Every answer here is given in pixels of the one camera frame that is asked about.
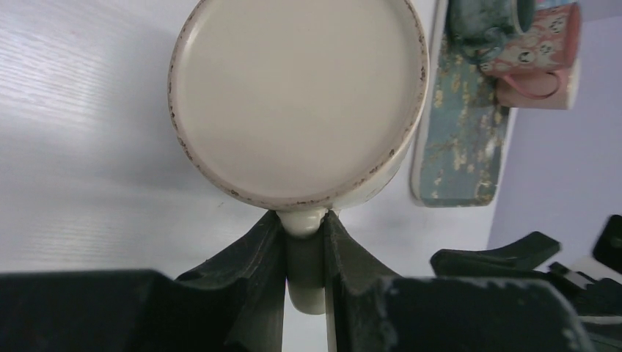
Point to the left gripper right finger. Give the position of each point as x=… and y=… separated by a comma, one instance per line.
x=370, y=307

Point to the cream speckled mug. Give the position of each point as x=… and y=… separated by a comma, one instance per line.
x=299, y=107

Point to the teal floral tray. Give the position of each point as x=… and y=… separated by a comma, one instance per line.
x=458, y=146

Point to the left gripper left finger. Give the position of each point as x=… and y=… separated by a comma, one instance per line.
x=233, y=301

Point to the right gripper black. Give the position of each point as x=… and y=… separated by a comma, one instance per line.
x=594, y=292

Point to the grey-blue glazed mug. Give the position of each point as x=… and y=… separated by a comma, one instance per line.
x=480, y=29

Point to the pink ghost pattern mug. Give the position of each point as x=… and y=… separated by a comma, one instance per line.
x=550, y=45

